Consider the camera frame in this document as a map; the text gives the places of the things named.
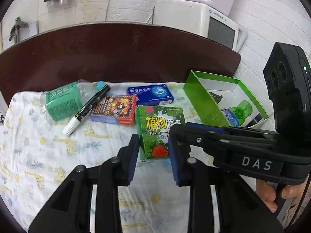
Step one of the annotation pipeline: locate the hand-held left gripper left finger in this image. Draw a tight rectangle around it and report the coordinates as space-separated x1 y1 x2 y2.
28 133 141 233

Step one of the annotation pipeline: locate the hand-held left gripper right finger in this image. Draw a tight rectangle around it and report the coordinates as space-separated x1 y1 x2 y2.
169 138 284 233

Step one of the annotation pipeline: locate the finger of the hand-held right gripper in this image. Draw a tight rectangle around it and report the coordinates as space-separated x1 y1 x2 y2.
186 122 280 148
169 124 235 152

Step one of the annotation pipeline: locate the blue gum packet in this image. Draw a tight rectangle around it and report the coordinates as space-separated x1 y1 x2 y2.
222 108 240 127

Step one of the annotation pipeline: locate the green cardboard box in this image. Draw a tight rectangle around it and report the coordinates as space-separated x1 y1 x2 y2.
183 70 270 129

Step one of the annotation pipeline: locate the grey hair clip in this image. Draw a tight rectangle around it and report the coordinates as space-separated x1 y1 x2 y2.
209 91 224 103

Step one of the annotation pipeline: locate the green plant print box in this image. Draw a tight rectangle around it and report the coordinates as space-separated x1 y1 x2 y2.
135 105 185 162

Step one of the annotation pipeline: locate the small green jar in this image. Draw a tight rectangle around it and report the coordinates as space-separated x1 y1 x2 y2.
233 100 253 120

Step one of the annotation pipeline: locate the blue medicine box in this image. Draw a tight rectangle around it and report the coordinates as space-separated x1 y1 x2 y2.
127 84 175 106

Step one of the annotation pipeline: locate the green label water bottle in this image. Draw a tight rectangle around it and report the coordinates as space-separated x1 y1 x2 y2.
40 80 98 122

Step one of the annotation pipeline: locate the person's right hand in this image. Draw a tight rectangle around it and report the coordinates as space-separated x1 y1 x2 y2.
255 180 305 213

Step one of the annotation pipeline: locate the red blue card box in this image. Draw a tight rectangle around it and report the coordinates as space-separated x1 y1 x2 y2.
89 95 137 126

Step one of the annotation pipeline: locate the black chalk marker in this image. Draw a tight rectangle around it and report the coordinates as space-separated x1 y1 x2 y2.
62 83 111 136

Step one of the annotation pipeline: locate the giraffe printed cloth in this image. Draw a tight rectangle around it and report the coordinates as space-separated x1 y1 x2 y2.
0 81 243 233

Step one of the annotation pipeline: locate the brown wooden board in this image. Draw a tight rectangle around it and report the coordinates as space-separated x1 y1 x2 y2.
0 23 241 97

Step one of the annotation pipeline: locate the white water purifier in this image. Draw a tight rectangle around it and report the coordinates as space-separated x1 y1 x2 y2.
153 0 248 51

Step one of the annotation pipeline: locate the metal faucet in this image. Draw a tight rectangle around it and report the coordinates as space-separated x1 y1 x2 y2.
8 17 28 42

